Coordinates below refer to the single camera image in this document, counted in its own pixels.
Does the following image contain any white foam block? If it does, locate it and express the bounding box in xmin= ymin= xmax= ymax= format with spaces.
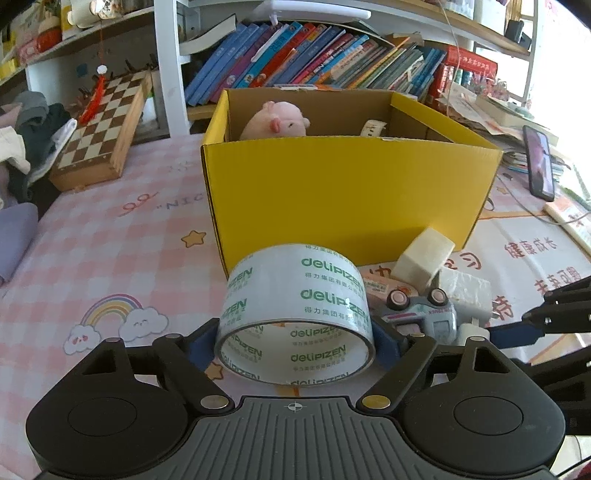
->
xmin=393 ymin=226 xmax=456 ymax=291

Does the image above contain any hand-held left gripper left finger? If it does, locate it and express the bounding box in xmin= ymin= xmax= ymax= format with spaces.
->
xmin=81 ymin=318 xmax=235 ymax=415

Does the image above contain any wooden chessboard box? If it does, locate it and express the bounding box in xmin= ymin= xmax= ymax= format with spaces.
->
xmin=48 ymin=69 xmax=155 ymax=193

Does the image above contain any pink snack packet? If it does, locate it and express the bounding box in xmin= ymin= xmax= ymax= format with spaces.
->
xmin=359 ymin=270 xmax=419 ymax=315

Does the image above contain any red tassel ornament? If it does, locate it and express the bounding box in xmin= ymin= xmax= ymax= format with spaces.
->
xmin=78 ymin=64 xmax=110 ymax=126

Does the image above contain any row of colourful books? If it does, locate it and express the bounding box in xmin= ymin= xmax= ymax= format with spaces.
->
xmin=184 ymin=21 xmax=448 ymax=107

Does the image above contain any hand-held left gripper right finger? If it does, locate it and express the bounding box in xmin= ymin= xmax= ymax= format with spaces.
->
xmin=357 ymin=318 xmax=525 ymax=412

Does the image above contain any white flat box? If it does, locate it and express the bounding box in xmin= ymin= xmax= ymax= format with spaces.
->
xmin=542 ymin=199 xmax=591 ymax=247

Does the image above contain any white cable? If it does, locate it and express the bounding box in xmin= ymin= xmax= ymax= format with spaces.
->
xmin=498 ymin=170 xmax=580 ymax=228

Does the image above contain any pile of clothes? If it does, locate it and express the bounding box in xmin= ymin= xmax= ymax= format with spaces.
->
xmin=0 ymin=90 xmax=79 ymax=209

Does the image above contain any white charger plug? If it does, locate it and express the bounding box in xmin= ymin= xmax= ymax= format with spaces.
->
xmin=436 ymin=268 xmax=502 ymax=344

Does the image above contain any black smartphone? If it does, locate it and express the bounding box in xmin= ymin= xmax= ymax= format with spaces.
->
xmin=522 ymin=124 xmax=556 ymax=203

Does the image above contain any red books stack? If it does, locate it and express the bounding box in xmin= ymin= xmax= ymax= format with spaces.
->
xmin=426 ymin=45 xmax=499 ymax=109

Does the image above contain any clear packing tape roll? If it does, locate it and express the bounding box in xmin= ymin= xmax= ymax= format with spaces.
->
xmin=215 ymin=244 xmax=376 ymax=386

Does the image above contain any pink plush pig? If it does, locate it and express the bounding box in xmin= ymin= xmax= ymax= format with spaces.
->
xmin=239 ymin=100 xmax=311 ymax=140

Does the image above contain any yellow cardboard box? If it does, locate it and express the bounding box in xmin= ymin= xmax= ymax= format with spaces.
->
xmin=201 ymin=89 xmax=504 ymax=278

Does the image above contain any grey toy car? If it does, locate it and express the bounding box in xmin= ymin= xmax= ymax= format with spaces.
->
xmin=379 ymin=287 xmax=459 ymax=344

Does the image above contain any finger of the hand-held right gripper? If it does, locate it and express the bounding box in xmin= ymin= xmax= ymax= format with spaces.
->
xmin=541 ymin=276 xmax=591 ymax=309
xmin=488 ymin=304 xmax=591 ymax=352

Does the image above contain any white shelf unit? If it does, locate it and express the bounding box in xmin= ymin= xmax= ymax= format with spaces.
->
xmin=0 ymin=0 xmax=541 ymax=139

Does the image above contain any pile of papers and booklets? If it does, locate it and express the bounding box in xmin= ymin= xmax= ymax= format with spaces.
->
xmin=436 ymin=82 xmax=591 ymax=210

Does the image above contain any printed white table mat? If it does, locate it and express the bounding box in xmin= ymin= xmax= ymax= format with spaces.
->
xmin=355 ymin=171 xmax=591 ymax=370

